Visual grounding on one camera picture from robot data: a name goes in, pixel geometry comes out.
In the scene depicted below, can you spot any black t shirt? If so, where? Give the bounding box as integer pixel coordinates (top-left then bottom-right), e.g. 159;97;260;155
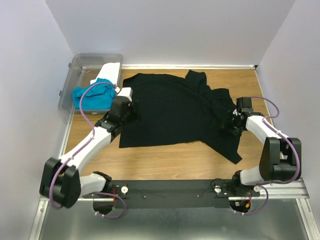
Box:
119;70;242;164

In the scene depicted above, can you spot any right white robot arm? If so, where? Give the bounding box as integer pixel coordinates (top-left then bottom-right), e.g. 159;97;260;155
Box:
221;110;302;196

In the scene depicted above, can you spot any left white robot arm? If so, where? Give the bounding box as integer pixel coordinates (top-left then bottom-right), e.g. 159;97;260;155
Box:
39;96;141;209

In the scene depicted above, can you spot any teal t shirt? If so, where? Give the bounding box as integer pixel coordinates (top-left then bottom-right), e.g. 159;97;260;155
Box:
72;78;116;111

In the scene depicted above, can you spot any white t shirt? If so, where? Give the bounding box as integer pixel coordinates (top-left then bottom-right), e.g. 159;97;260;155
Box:
90;62;121;86

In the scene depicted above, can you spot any clear plastic storage bin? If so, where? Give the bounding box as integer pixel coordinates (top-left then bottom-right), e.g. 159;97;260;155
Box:
58;53;123;113

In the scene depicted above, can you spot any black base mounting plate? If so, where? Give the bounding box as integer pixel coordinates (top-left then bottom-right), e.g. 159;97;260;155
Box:
85;178;260;214

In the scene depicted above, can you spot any aluminium frame rail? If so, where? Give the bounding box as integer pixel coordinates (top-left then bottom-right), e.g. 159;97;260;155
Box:
30;179;316;240

